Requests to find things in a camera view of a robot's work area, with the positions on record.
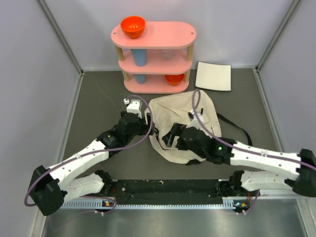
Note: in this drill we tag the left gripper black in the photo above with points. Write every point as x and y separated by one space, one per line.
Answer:
146 128

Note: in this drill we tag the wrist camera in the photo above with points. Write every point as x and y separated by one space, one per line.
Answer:
196 120
133 106

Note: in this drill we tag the beige canvas backpack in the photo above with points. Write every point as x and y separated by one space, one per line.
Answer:
171 109

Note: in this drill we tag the blue cup shelf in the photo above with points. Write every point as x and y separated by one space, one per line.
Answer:
140 78
139 56

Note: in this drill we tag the clear glass cup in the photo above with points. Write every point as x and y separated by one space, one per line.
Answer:
166 54

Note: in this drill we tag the orange bowl on top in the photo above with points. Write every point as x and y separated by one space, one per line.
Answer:
133 26

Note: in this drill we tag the blue cup middle shelf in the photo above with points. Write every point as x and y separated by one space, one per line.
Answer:
139 56

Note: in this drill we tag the blue cup bottom shelf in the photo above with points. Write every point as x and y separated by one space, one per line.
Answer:
140 78

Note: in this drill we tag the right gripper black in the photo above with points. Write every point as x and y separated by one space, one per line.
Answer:
176 131

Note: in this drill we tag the orange bowl bottom shelf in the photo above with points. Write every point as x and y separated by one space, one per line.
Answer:
174 79

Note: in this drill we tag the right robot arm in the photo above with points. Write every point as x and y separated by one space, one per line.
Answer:
275 170

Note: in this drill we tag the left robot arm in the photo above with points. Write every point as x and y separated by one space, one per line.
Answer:
51 187

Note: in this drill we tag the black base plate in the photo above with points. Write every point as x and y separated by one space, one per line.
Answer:
173 192

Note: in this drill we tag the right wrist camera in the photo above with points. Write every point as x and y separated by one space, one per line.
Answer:
196 120

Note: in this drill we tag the aluminium frame post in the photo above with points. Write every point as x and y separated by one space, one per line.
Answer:
286 19

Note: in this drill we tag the white square plate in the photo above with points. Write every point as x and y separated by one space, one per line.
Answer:
213 77

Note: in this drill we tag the pink three-tier shelf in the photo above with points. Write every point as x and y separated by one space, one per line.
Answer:
174 35

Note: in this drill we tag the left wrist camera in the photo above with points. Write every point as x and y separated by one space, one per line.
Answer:
133 106

